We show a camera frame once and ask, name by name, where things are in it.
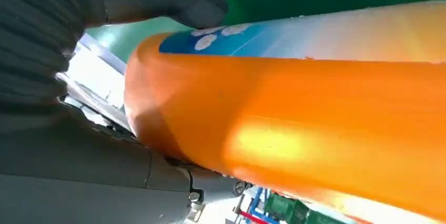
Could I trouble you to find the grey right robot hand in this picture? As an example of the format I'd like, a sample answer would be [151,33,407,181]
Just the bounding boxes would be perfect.
[0,0,252,224]

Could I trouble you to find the blue metal frame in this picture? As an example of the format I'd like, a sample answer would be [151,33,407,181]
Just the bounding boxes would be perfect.
[233,187,279,224]

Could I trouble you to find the green crate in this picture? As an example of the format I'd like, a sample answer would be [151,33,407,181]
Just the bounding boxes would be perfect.
[306,210,350,224]
[263,193,310,224]

